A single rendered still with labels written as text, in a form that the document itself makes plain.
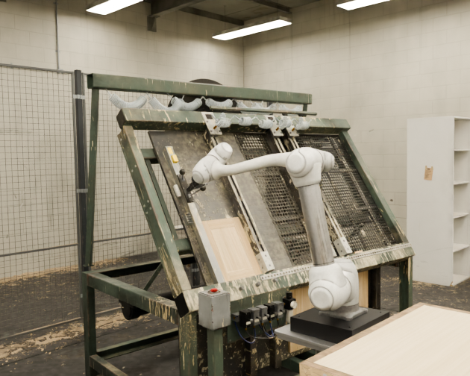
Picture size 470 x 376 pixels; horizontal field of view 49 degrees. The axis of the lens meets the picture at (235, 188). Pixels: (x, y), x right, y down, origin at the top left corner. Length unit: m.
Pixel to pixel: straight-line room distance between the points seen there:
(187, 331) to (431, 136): 4.62
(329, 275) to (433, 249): 4.50
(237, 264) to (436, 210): 4.01
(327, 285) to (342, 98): 6.85
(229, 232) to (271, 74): 7.01
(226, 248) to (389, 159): 5.69
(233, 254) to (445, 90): 5.65
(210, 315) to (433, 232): 4.54
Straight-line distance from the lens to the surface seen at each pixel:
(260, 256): 3.18
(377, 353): 1.04
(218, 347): 2.73
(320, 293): 2.34
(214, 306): 2.61
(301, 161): 2.30
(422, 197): 6.77
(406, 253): 4.28
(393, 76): 8.57
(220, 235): 3.14
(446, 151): 6.63
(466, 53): 8.16
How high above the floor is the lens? 1.62
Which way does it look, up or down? 4 degrees down
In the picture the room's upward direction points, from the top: 1 degrees counter-clockwise
